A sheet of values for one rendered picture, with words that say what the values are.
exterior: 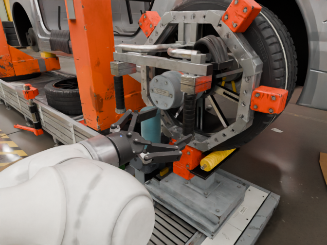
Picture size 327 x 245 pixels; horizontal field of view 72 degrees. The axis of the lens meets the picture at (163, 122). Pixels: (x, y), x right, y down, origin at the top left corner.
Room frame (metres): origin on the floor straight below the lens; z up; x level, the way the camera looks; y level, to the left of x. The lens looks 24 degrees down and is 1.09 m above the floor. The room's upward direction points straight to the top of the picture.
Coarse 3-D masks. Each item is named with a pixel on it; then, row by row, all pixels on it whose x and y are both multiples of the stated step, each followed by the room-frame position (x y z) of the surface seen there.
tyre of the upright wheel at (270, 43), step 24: (192, 0) 0.98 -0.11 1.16; (216, 0) 0.91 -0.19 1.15; (264, 24) 0.80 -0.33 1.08; (264, 48) 0.78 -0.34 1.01; (288, 48) 0.85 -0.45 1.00; (264, 72) 0.77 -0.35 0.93; (288, 72) 0.81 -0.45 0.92; (288, 96) 0.84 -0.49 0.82; (264, 120) 0.75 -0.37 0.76; (240, 144) 0.80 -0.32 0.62
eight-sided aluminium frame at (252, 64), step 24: (168, 24) 0.96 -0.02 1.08; (216, 24) 0.81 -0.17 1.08; (240, 48) 0.75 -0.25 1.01; (144, 72) 1.05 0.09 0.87; (144, 96) 1.05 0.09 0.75; (240, 96) 0.73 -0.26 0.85; (168, 120) 1.01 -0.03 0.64; (240, 120) 0.72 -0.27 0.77; (192, 144) 0.85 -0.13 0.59; (216, 144) 0.78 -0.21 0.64
